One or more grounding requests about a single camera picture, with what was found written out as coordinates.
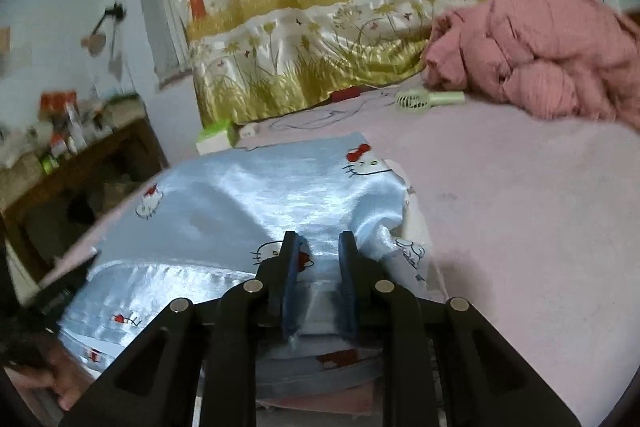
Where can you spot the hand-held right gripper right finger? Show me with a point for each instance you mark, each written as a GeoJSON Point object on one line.
{"type": "Point", "coordinates": [347, 302]}

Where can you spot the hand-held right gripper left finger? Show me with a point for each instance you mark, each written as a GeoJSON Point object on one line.
{"type": "Point", "coordinates": [290, 297]}

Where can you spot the light blue cartoon cat pants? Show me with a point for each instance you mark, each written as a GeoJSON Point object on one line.
{"type": "Point", "coordinates": [240, 202]}

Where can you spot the person's left hand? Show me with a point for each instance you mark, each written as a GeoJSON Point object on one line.
{"type": "Point", "coordinates": [62, 372]}

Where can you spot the white printed folded garment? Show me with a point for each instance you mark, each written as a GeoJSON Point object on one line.
{"type": "Point", "coordinates": [415, 252]}

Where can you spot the pink folded garment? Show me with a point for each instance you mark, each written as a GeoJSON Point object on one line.
{"type": "Point", "coordinates": [320, 404]}

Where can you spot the dark wooden desk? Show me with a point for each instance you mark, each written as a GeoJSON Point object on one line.
{"type": "Point", "coordinates": [60, 197]}

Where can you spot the green and white box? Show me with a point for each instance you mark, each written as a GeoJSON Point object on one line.
{"type": "Point", "coordinates": [215, 137]}

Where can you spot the clear plastic bottle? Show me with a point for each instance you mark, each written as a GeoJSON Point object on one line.
{"type": "Point", "coordinates": [75, 129]}

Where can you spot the pink bed sheet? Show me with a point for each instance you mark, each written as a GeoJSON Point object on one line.
{"type": "Point", "coordinates": [525, 217]}

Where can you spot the red cardboard box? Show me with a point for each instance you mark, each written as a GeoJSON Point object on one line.
{"type": "Point", "coordinates": [59, 102]}

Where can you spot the small red object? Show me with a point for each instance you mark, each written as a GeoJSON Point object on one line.
{"type": "Point", "coordinates": [345, 95]}

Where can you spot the stack of green books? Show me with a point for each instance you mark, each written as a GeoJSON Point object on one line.
{"type": "Point", "coordinates": [117, 109]}

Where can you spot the green handheld fan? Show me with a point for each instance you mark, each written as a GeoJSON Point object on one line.
{"type": "Point", "coordinates": [425, 99]}

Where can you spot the tree print curtain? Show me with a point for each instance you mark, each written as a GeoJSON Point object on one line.
{"type": "Point", "coordinates": [340, 7]}

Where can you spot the pink plaid quilt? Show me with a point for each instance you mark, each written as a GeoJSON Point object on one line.
{"type": "Point", "coordinates": [540, 52]}

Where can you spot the pink wall lamp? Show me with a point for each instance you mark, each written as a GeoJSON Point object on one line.
{"type": "Point", "coordinates": [95, 42]}

